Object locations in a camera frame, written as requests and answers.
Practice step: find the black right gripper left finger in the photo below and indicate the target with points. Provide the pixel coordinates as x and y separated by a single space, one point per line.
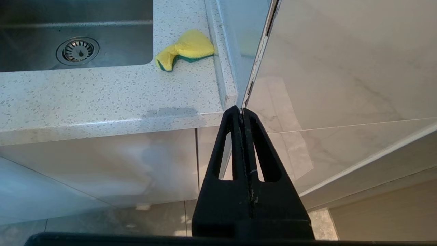
222 205

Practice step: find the stainless steel sink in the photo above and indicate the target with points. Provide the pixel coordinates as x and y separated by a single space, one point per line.
34 20

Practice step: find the yellow sponge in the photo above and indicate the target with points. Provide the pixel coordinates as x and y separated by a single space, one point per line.
191 46

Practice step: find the metal sink drain strainer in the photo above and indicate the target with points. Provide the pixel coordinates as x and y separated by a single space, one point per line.
78 50

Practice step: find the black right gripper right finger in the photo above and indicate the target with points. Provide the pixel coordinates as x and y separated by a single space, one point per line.
280 212

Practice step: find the wooden cabinet panel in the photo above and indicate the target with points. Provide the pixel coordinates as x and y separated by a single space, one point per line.
382 215

